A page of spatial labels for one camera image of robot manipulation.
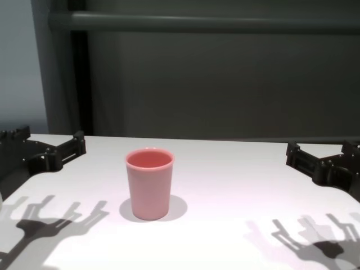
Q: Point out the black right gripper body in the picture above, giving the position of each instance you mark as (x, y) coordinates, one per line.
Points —
(340, 174)

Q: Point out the pink plastic cup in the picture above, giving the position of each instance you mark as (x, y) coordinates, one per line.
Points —
(149, 185)

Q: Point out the black vertical post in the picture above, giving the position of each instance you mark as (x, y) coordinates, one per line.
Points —
(81, 84)

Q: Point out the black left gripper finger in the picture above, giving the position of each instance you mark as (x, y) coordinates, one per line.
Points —
(67, 153)
(14, 137)

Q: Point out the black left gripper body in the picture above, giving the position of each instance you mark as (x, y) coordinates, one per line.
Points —
(25, 163)

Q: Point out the thick grey railing bar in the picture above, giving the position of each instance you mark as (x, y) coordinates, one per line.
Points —
(197, 24)

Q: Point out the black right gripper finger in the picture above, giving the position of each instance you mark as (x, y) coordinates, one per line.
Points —
(303, 163)
(353, 150)

